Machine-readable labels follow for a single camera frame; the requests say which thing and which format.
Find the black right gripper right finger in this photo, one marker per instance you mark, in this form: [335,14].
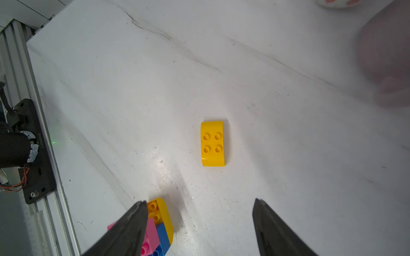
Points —
[274,236]

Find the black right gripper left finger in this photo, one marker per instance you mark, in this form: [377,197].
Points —
[126,237]

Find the pink square lego brick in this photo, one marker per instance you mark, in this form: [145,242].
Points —
[152,243]

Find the blue square lego brick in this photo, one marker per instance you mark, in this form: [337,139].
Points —
[164,245]

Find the yellow curved lego brick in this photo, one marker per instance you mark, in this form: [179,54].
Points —
[212,144]

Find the pink ribbed mug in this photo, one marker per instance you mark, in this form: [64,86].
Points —
[383,50]

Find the patterned ceramic bowl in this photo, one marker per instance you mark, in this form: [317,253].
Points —
[337,4]

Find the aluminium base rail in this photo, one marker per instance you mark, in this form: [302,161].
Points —
[35,219]

